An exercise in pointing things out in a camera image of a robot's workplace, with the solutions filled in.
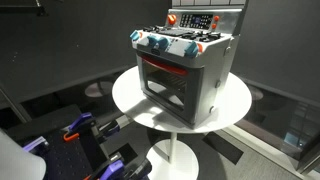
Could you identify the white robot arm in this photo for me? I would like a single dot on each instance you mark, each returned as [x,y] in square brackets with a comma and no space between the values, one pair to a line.
[16,160]

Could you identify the grey toy stove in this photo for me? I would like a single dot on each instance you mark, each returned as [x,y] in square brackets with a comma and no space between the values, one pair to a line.
[208,76]

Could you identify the orange round stove knob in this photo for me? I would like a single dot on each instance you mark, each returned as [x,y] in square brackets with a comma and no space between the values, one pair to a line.
[171,19]

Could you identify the orange round stove button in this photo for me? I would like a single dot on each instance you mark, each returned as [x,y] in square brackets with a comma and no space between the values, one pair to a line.
[214,25]
[216,18]

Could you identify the black ribbed griddle plate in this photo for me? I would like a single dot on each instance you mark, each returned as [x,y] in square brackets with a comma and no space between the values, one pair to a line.
[175,32]

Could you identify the purple black clamp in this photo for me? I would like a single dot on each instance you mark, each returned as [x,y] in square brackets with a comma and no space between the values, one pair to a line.
[81,121]
[111,127]
[113,167]
[35,145]

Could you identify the black burner grate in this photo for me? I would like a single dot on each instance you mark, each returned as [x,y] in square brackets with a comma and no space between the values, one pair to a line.
[150,29]
[208,36]

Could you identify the black floor outlet cover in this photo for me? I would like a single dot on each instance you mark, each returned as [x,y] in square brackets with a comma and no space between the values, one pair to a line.
[222,147]

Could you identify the orange clamp lever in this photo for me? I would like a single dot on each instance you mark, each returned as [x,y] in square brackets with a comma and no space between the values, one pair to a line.
[70,136]

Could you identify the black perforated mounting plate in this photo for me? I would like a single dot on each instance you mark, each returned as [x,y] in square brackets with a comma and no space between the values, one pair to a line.
[73,156]

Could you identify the white round pedestal table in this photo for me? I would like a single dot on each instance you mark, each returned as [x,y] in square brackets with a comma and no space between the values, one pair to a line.
[133,100]

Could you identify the black diagonal frame bar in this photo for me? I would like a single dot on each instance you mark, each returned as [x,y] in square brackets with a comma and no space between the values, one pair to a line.
[13,103]

